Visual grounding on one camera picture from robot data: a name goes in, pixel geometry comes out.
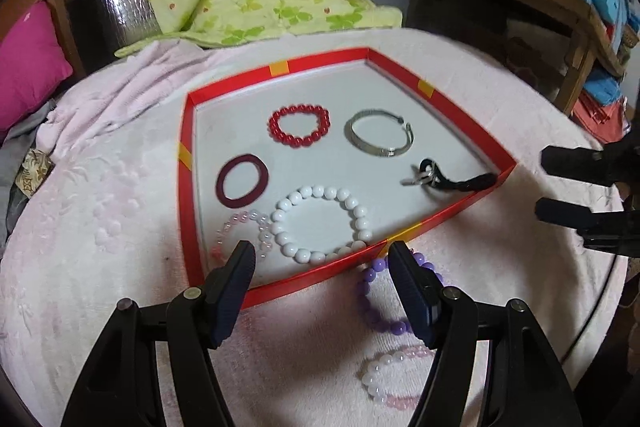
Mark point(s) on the red shallow cardboard box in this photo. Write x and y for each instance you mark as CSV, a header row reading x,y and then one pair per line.
x,y
300,162

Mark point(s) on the beige patterned cloth piece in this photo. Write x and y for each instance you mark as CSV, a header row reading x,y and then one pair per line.
x,y
32,172

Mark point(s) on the grey bed sheet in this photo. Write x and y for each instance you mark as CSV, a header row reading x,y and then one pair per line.
x,y
15,167

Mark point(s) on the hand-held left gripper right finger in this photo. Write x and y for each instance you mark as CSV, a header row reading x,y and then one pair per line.
x,y
415,302

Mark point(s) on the magenta pillow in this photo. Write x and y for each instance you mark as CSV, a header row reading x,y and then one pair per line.
x,y
30,67

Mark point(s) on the wooden chair frame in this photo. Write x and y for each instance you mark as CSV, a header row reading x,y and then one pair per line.
x,y
67,22

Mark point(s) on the silver metal bangle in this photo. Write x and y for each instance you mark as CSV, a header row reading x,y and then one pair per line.
x,y
357,142

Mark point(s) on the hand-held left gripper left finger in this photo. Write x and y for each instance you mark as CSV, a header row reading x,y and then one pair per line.
x,y
235,297

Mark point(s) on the stack of folded cloths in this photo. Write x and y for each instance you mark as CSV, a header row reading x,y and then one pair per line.
x,y
600,107

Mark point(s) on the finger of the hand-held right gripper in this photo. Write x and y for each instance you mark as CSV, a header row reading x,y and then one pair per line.
x,y
565,213
575,164

